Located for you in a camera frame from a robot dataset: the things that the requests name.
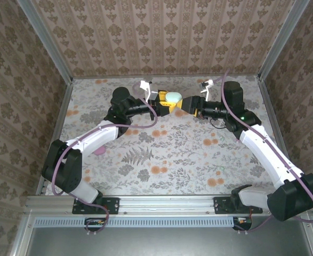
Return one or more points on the mint green earbud charging case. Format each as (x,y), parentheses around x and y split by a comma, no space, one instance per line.
(173,97)

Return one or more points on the pink earbud charging case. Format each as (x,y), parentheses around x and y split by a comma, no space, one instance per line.
(100,152)

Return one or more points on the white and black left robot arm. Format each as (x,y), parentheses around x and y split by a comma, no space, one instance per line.
(97,137)

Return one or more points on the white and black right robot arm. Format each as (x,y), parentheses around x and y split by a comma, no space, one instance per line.
(268,152)

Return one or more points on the grey sheet metal panel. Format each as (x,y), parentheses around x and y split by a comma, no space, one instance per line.
(159,242)

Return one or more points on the aluminium table side rail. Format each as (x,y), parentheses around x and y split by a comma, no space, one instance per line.
(63,112)
(271,112)

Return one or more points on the aluminium frame post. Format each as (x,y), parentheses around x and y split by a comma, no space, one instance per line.
(281,40)
(47,42)

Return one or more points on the aluminium mounting rail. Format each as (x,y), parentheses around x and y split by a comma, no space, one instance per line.
(167,204)

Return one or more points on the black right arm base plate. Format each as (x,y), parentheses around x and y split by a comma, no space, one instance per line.
(220,205)

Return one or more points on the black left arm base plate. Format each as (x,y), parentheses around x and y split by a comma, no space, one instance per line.
(113,205)

